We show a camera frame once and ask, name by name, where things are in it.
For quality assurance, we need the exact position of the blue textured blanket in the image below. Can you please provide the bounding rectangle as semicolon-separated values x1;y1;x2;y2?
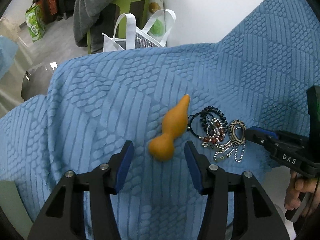
1;0;319;239

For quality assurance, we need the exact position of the person's right hand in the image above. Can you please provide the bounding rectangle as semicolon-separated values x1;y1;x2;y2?
284;170;319;217

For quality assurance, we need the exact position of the dotted rolled mat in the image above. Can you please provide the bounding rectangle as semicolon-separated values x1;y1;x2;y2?
147;0;167;43

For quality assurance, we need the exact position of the light blue bedding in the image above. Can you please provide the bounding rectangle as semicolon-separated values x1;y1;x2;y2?
0;35;18;79

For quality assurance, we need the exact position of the silver ball chain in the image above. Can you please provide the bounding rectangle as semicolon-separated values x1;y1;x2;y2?
202;139;245;163

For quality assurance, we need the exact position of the black coil hair tie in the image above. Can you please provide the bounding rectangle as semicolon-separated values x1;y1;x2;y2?
187;106;229;140

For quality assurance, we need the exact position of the orange gourd ornament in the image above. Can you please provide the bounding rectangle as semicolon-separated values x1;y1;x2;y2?
149;94;190;161

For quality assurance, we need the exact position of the red bead bracelet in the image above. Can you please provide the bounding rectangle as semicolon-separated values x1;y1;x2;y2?
201;118;227;144

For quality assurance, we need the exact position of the white tote bag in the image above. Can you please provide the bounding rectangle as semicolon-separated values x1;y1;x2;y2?
102;9;176;52

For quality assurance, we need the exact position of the green plastic stool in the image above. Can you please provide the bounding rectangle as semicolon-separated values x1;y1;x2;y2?
87;0;149;54

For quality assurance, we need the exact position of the black white patterned bangle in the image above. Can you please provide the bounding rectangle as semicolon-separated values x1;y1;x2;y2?
229;120;246;146

